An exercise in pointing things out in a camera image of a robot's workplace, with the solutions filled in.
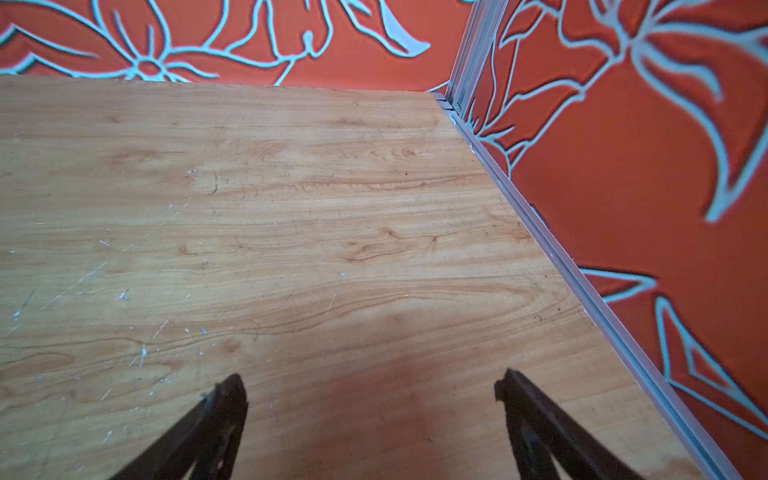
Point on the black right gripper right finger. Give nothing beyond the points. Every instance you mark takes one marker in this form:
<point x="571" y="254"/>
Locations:
<point x="544" y="438"/>

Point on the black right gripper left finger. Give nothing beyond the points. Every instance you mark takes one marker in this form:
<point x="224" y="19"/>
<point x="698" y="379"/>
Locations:
<point x="203" y="444"/>

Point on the aluminium frame corner post right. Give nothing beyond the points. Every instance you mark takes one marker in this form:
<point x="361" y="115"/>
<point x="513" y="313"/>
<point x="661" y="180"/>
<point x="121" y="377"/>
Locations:
<point x="482" y="26"/>

